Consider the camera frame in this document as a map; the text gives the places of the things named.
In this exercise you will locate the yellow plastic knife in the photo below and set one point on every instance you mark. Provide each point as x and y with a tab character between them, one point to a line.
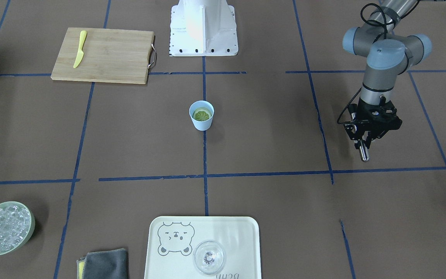
80	52

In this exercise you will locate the steel muddler black tip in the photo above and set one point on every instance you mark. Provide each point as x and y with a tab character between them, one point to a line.
364	154

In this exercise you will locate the clear wine glass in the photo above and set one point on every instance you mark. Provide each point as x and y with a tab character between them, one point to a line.
209	257

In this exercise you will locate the grey folded cloth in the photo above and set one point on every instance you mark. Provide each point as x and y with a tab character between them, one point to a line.
111	264

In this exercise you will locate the wooden cutting board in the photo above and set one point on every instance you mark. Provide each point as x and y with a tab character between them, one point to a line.
110	56

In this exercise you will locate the green bowl of ice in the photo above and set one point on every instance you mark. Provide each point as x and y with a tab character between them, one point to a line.
17	224

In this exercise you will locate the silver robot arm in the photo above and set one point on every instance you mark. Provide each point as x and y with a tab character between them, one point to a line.
387	56

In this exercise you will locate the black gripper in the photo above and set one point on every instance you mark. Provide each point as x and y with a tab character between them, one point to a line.
365	105

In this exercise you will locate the light blue cup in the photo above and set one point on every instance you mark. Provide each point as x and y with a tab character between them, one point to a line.
201	126

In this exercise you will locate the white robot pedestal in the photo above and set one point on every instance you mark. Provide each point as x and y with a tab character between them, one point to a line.
203	28

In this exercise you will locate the cream bear tray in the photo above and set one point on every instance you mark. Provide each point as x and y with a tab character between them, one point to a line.
172	242

